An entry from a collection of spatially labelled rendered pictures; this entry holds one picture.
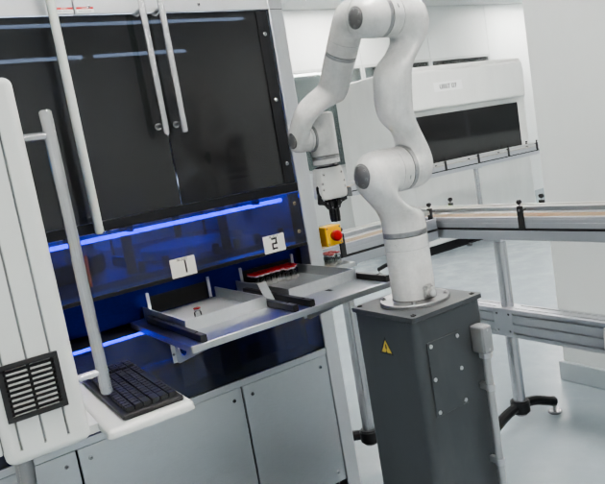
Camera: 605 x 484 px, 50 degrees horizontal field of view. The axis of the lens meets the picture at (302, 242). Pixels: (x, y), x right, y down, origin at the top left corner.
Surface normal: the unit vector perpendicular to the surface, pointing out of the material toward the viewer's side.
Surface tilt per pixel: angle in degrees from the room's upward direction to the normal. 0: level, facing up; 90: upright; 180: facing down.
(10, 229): 90
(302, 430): 90
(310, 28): 90
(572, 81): 90
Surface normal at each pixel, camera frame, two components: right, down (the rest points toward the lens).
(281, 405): 0.55, 0.03
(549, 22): -0.82, 0.22
